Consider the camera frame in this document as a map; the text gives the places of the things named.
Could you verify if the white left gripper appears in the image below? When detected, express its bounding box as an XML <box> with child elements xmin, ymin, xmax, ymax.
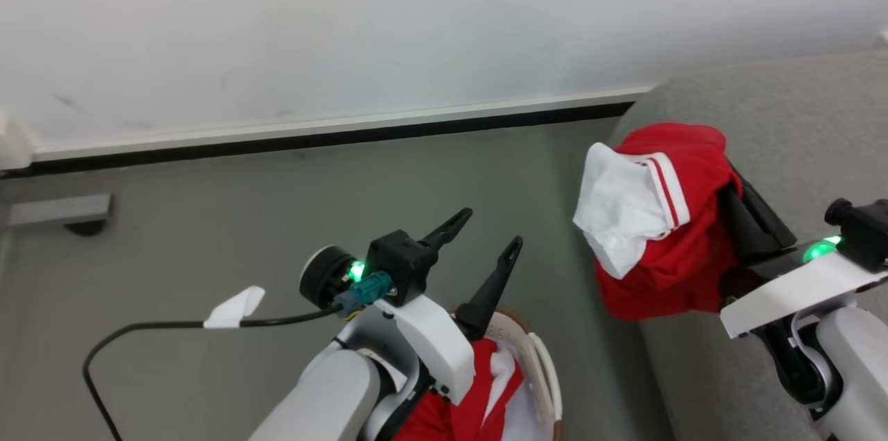
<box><xmin>373</xmin><ymin>207</ymin><xmax>524</xmax><ymax>406</ymax></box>

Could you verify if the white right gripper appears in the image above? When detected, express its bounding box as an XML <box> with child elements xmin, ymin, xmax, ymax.
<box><xmin>717</xmin><ymin>162</ymin><xmax>888</xmax><ymax>340</ymax></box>

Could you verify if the red and white garment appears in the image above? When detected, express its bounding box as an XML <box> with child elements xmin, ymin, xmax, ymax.
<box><xmin>573</xmin><ymin>122</ymin><xmax>744</xmax><ymax>322</ymax></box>

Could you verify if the white laundry basket brown rim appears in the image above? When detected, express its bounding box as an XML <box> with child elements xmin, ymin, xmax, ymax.
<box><xmin>447</xmin><ymin>306</ymin><xmax>565</xmax><ymax>441</ymax></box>

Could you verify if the grey fabric sofa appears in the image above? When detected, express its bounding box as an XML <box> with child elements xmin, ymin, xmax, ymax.
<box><xmin>610</xmin><ymin>46</ymin><xmax>888</xmax><ymax>441</ymax></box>

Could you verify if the red garment with white stripe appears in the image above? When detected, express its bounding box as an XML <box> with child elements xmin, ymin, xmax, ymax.
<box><xmin>392</xmin><ymin>338</ymin><xmax>526</xmax><ymax>441</ymax></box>

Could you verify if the grey metal furniture foot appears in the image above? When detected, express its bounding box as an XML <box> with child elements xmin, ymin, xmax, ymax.
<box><xmin>6</xmin><ymin>193</ymin><xmax>113</xmax><ymax>237</ymax></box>

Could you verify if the teal cable connector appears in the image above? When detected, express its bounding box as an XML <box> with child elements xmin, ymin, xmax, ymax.
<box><xmin>334</xmin><ymin>271</ymin><xmax>395</xmax><ymax>317</ymax></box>

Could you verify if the white cable tag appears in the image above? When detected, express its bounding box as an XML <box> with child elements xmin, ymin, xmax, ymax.
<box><xmin>203</xmin><ymin>286</ymin><xmax>266</xmax><ymax>329</ymax></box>

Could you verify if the black cable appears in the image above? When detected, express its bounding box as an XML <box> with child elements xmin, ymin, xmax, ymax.
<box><xmin>82</xmin><ymin>306</ymin><xmax>346</xmax><ymax>441</ymax></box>

